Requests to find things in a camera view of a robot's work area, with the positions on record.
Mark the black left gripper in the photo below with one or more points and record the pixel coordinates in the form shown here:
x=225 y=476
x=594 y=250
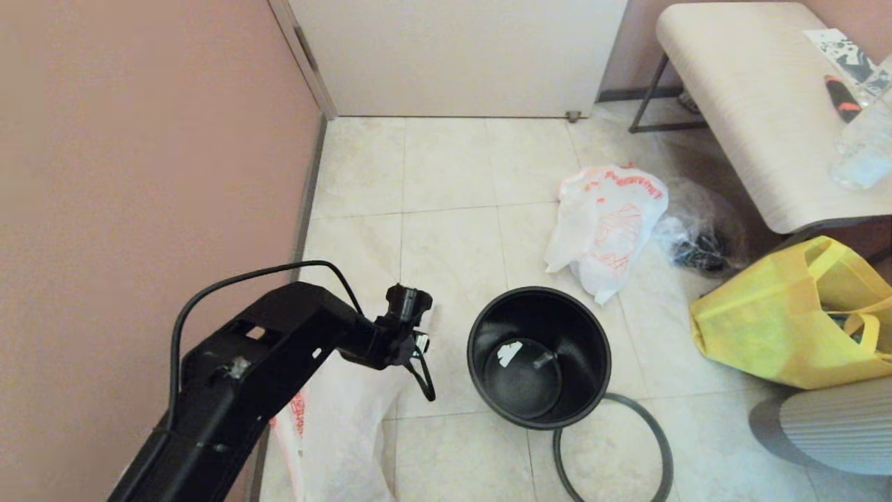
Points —
x=394 y=345

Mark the white plastic bag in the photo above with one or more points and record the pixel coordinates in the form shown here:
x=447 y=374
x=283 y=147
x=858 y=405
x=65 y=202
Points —
x=341 y=432

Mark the white red-print trash bag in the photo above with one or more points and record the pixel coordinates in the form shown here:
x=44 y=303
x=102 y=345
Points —
x=606 y=223

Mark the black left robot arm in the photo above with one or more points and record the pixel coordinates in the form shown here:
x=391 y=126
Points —
x=230 y=376

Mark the black ribbed trash can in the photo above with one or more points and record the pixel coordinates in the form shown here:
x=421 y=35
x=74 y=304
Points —
x=536 y=321

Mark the clear bag with black items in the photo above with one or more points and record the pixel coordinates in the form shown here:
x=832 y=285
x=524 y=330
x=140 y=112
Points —
x=704 y=240

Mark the yellow fabric tote bag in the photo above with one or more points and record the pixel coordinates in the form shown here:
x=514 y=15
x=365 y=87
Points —
x=766 y=328

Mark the white paper scrap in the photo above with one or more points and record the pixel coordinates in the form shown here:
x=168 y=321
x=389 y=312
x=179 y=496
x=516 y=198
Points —
x=510 y=353

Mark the white door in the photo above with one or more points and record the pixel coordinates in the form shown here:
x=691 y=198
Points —
x=460 y=56

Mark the beige bench with metal legs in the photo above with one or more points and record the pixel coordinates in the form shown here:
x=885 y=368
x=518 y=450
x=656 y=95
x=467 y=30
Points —
x=752 y=104

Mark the pale ribbed bin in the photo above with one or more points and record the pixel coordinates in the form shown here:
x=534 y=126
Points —
x=836 y=425

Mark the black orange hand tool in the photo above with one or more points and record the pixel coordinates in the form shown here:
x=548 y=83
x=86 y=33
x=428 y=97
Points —
x=843 y=101

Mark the clear plastic water bottle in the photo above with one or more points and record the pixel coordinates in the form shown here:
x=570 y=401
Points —
x=867 y=146

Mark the black white printed leaflet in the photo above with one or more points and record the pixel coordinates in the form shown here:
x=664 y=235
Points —
x=840 y=52

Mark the black cylindrical left wrist camera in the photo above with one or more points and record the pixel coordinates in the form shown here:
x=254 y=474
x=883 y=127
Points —
x=408 y=307

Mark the grey door frame strip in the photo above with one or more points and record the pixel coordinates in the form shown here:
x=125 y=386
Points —
x=306 y=63

